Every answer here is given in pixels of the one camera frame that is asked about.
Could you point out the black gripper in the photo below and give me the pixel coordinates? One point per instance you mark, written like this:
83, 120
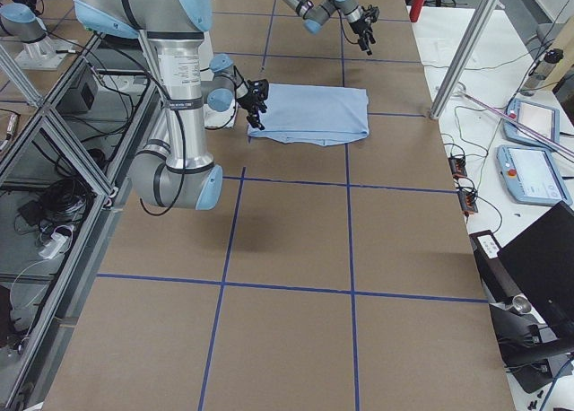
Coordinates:
247, 98
358, 25

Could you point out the light blue t-shirt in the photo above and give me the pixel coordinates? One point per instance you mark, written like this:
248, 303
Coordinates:
321, 115

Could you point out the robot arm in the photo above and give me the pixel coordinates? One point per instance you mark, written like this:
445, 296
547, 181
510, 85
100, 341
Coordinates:
175, 168
316, 13

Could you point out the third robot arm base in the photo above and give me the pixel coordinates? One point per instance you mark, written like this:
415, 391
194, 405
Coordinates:
20, 19

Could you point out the red cylinder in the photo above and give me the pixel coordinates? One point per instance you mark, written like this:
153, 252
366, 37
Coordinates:
417, 0

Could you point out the reacher grabber stick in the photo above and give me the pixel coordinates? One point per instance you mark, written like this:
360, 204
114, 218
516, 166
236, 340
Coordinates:
559, 148

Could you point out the water bottle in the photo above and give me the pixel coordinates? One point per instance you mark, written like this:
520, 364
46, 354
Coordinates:
541, 71

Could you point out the far blue teach pendant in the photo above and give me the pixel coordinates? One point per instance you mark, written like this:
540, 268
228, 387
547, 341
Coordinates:
542, 119

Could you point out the blue teach pendant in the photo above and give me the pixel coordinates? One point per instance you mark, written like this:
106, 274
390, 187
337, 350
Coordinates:
531, 176
542, 119

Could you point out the near blue teach pendant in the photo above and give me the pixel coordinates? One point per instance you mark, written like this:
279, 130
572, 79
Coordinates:
531, 176

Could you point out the white power strip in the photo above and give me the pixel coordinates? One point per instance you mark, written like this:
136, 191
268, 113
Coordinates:
55, 245

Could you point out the aluminium frame post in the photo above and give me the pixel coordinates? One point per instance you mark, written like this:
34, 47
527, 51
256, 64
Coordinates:
473, 32

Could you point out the aluminium frame cage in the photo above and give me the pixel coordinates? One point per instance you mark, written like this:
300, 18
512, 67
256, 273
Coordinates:
65, 173

